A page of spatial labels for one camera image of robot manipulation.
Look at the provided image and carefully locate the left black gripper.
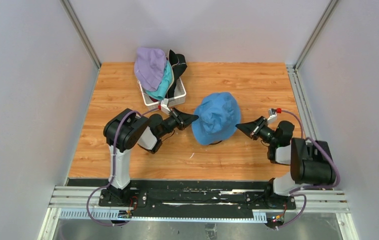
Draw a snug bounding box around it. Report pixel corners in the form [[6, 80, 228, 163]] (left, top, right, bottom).
[[157, 107, 199, 139]]

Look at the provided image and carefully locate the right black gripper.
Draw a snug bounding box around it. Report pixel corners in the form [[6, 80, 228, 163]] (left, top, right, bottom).
[[236, 116, 278, 146]]

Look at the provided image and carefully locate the blue bucket hat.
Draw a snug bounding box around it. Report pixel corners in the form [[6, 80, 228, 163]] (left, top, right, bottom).
[[191, 92, 242, 146]]

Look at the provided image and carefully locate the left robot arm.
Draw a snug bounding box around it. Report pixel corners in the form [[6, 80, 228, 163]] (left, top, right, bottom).
[[103, 107, 199, 207]]

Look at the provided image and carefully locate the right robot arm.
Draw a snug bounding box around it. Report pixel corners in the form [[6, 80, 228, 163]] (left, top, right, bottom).
[[236, 116, 341, 209]]

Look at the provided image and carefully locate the white perforated plastic basket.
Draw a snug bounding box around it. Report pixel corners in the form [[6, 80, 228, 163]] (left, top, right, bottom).
[[137, 77, 187, 110]]

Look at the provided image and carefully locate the teal hat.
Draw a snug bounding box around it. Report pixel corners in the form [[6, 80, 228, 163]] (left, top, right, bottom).
[[145, 62, 174, 101]]

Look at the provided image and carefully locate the black hat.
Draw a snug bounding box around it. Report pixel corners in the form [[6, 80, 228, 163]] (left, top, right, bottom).
[[166, 49, 188, 99]]

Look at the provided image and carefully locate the purple bucket hat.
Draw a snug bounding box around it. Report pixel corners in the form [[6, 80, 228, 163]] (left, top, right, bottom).
[[134, 47, 167, 92]]

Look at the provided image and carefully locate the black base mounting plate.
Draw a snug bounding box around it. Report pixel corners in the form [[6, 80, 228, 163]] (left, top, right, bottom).
[[66, 178, 298, 220]]

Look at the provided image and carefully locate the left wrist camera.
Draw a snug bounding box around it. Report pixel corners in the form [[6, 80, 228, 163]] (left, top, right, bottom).
[[157, 98, 171, 116]]

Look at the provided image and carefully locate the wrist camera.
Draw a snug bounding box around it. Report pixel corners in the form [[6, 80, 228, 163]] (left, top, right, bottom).
[[266, 108, 282, 124], [157, 98, 171, 116]]

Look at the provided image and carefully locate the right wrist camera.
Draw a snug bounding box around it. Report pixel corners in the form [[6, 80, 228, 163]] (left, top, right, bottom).
[[266, 108, 282, 124]]

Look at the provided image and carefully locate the black wire hat stand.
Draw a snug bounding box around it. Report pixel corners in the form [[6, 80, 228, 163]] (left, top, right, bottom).
[[209, 140, 222, 146]]

